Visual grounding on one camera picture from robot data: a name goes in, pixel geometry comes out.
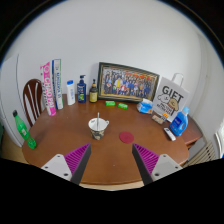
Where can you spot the white blue shuttlecock tube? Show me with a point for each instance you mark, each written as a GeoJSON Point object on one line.
{"type": "Point", "coordinates": [56, 79]}

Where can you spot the framed group photo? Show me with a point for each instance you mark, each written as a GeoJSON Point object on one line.
{"type": "Point", "coordinates": [125, 83]}

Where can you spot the round red coaster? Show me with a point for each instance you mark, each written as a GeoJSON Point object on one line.
{"type": "Point", "coordinates": [126, 137]}

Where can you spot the blue tissue pack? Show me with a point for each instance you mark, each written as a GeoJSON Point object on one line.
{"type": "Point", "coordinates": [145, 106]}

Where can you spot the dark blue pump bottle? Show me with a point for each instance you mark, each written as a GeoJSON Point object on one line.
{"type": "Point", "coordinates": [81, 90]}

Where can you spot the white gift paper bag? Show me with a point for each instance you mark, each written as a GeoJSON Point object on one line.
{"type": "Point", "coordinates": [170, 97]}

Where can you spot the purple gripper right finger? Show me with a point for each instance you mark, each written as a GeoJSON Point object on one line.
{"type": "Point", "coordinates": [152, 166]}

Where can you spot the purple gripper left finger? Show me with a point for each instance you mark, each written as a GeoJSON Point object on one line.
{"type": "Point", "coordinates": [70, 166]}

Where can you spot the amber pump bottle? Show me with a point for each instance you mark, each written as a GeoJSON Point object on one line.
{"type": "Point", "coordinates": [93, 93]}

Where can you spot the blue detergent bottle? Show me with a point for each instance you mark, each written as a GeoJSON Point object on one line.
{"type": "Point", "coordinates": [180, 122]}

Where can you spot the white remote control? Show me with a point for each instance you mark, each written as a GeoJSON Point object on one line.
{"type": "Point", "coordinates": [170, 134]}

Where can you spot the green plastic soda bottle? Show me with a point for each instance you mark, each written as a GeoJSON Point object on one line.
{"type": "Point", "coordinates": [21, 127]}

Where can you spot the small brown snack box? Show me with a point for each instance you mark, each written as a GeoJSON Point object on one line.
{"type": "Point", "coordinates": [157, 119]}

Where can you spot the right green soap bar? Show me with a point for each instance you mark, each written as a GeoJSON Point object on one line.
{"type": "Point", "coordinates": [122, 106]}

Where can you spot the metal spoon in cup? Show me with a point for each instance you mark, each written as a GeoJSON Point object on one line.
{"type": "Point", "coordinates": [98, 121]}

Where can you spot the brown wooden chair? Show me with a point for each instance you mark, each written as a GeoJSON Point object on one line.
{"type": "Point", "coordinates": [32, 99]}

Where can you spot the white radiator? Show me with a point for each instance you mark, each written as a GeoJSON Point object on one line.
{"type": "Point", "coordinates": [206, 154]}

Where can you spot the white shampoo bottle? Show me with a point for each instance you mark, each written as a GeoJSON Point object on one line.
{"type": "Point", "coordinates": [70, 92]}

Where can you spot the patterned paper cup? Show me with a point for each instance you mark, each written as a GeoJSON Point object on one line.
{"type": "Point", "coordinates": [97, 135]}

